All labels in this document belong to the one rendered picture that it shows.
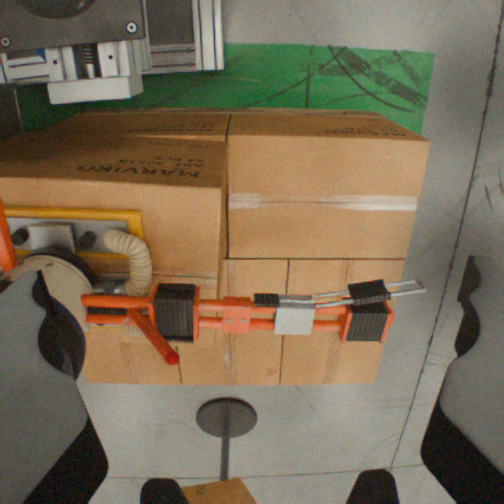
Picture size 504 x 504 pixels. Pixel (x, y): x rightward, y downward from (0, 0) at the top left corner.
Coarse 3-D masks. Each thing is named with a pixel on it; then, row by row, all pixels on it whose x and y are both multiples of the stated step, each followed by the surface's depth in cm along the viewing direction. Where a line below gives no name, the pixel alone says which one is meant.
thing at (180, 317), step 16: (160, 288) 67; (176, 288) 68; (192, 288) 68; (160, 304) 66; (176, 304) 66; (192, 304) 66; (160, 320) 68; (176, 320) 68; (192, 320) 68; (176, 336) 70; (192, 336) 70
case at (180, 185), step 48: (0, 144) 89; (48, 144) 91; (96, 144) 94; (144, 144) 97; (192, 144) 100; (0, 192) 70; (48, 192) 71; (96, 192) 71; (144, 192) 71; (192, 192) 72; (144, 240) 76; (192, 240) 77; (96, 336) 88
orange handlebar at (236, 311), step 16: (0, 208) 58; (0, 224) 58; (0, 240) 60; (0, 256) 61; (96, 304) 66; (112, 304) 67; (128, 304) 67; (144, 304) 67; (208, 304) 68; (224, 304) 68; (240, 304) 68; (96, 320) 68; (112, 320) 68; (128, 320) 69; (208, 320) 70; (224, 320) 68; (240, 320) 69; (256, 320) 70; (272, 320) 71; (320, 320) 72; (336, 320) 72
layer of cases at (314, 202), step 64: (64, 128) 116; (128, 128) 114; (192, 128) 114; (256, 128) 115; (320, 128) 118; (384, 128) 122; (256, 192) 114; (320, 192) 115; (384, 192) 115; (256, 256) 125; (320, 256) 125; (384, 256) 126; (192, 384) 153; (256, 384) 154
